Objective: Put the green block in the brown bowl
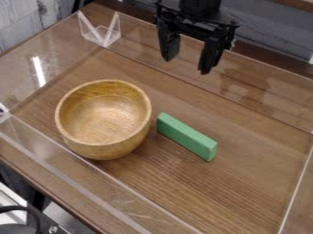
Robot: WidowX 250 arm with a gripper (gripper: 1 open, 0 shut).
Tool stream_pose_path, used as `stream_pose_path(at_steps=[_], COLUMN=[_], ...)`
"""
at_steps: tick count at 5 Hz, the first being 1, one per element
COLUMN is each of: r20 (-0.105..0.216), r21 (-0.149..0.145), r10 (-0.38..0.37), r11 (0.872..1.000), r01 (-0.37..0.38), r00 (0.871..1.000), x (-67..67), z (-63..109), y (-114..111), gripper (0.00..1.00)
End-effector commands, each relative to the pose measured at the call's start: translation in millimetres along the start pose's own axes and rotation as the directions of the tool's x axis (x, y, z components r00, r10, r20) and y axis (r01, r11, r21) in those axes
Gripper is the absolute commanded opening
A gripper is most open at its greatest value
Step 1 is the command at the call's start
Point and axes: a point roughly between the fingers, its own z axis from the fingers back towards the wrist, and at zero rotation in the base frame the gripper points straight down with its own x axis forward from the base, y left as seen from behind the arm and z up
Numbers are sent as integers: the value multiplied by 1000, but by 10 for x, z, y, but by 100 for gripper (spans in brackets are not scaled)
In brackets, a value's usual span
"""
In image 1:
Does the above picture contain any clear acrylic tray wall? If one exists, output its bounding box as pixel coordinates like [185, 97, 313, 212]
[0, 106, 313, 234]

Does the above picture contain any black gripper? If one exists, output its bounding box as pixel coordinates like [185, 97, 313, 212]
[155, 0, 238, 75]

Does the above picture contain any clear acrylic corner bracket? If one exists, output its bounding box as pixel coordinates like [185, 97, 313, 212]
[78, 11, 121, 48]

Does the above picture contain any green rectangular block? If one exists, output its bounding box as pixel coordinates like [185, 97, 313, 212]
[157, 112, 218, 161]

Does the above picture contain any black cable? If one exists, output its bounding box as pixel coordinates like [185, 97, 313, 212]
[0, 205, 46, 234]

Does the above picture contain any black table frame bracket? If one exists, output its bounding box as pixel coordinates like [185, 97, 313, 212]
[26, 203, 72, 234]

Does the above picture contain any brown wooden bowl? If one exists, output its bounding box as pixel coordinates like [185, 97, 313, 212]
[55, 80, 151, 160]

